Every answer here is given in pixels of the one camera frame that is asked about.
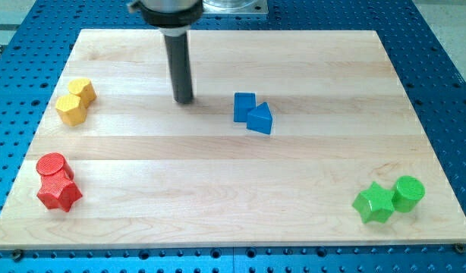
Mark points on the blue cube block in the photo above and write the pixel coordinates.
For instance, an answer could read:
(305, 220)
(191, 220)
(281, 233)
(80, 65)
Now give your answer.
(243, 104)

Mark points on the green star block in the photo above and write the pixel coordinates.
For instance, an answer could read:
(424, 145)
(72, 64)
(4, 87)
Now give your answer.
(374, 204)

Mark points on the yellow pentagon block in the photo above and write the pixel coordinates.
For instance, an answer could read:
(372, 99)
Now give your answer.
(83, 88)

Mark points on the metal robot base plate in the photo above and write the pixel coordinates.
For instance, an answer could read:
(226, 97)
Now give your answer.
(248, 7)

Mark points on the yellow hexagon block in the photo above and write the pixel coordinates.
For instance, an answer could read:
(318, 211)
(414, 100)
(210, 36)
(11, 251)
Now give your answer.
(71, 110)

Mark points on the red star block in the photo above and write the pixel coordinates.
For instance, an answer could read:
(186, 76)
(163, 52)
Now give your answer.
(58, 191)

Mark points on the green cylinder block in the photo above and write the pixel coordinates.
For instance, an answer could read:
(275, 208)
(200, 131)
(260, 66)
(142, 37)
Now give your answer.
(408, 192)

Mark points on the blue perforated metal table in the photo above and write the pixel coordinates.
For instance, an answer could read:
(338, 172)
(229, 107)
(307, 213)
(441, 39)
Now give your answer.
(32, 63)

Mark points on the blue triangle block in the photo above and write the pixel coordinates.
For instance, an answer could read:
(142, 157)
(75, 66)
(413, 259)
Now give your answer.
(260, 119)

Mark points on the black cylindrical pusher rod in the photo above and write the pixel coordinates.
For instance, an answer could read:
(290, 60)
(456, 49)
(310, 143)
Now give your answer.
(179, 68)

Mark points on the red cylinder block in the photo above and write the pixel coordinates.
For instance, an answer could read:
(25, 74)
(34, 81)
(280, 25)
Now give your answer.
(52, 163)

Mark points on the light wooden board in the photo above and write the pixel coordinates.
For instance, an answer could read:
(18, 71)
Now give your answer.
(156, 174)

